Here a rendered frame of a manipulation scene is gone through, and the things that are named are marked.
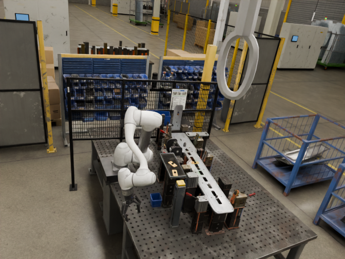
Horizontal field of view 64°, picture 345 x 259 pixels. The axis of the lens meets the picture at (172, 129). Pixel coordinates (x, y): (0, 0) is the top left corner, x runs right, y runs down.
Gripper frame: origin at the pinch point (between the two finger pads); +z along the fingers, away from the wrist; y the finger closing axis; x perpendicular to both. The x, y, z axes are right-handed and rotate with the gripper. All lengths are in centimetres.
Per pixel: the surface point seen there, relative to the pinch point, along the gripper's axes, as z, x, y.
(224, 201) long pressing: 5, 51, -58
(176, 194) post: -11.1, 25.5, -28.2
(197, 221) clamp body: 17, 36, -37
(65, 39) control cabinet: -192, -635, -335
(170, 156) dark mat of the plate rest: -28, -2, -56
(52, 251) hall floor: 57, -103, 35
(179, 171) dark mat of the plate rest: -23, 17, -44
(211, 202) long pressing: 3, 44, -49
